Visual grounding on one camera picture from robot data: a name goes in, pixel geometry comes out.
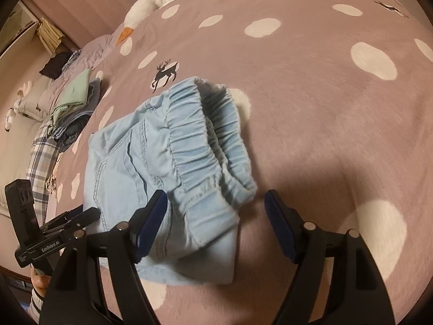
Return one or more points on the black garment on bed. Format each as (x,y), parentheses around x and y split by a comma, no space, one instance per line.
(54,67)

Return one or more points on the light blue strawberry pants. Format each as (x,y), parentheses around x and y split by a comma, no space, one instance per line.
(186,142)

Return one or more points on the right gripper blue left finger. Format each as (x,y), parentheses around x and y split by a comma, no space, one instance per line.
(75,293)

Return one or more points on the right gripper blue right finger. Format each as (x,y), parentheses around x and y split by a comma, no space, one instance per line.
(357,293)

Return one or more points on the striped sweater left forearm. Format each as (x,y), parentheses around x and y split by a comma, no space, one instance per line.
(36,303)

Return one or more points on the grey pillow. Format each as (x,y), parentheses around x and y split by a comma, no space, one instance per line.
(29,104)

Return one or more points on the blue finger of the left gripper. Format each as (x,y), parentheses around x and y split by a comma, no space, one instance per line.
(72,219)

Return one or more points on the small white plush toy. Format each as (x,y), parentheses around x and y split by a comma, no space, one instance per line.
(12,112)

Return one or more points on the pink polka dot duvet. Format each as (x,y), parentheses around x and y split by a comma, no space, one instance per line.
(336,109)

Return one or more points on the folded green garment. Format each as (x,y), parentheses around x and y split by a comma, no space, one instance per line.
(74,97)

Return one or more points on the yellow tassel hanging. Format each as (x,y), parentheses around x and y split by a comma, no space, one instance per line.
(50,36)

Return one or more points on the person left hand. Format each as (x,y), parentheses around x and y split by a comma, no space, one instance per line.
(40,282)

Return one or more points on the folded dark jeans stack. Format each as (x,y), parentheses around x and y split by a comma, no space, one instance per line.
(71,126)

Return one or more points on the plaid pillow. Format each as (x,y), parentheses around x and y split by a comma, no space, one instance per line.
(43,157)

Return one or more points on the lilac crumpled blanket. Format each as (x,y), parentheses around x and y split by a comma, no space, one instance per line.
(90,57)

